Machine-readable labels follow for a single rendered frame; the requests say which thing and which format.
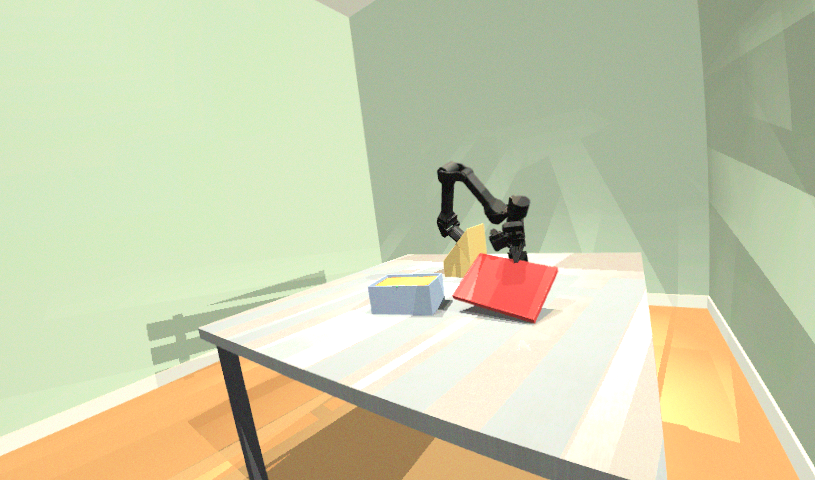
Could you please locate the red rectangular lid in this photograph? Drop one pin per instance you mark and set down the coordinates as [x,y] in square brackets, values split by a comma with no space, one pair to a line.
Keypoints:
[515,289]

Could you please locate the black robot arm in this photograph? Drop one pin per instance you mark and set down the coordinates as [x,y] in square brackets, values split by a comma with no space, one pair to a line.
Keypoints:
[495,209]

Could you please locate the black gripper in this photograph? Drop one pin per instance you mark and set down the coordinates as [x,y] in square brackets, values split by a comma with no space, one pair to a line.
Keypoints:
[515,241]

